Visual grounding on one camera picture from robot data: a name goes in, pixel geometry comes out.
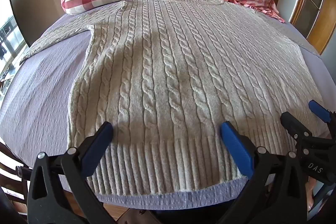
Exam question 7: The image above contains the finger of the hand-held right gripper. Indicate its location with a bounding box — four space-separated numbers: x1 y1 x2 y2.
280 112 311 140
309 100 336 124

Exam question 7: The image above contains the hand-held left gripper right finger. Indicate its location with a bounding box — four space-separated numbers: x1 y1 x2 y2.
220 121 309 224

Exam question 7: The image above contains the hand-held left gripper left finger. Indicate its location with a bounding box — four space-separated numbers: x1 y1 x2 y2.
27 121 114 224

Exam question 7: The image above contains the cream cable-knit sweater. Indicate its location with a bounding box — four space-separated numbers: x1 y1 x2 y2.
20 0 330 197

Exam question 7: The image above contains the person's right hand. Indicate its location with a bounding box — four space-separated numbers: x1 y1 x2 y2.
307 177 320 214

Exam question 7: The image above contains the lavender textured bed sheet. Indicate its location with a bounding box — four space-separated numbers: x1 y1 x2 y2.
0 1 336 210

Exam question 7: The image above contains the dark wooden chair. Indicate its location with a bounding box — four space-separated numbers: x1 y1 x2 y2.
0 141 32 203

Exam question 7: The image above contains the wooden cabinet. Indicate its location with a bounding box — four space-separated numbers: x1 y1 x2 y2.
289 0 336 56

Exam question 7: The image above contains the window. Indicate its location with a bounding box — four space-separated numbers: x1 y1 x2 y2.
0 13 28 88

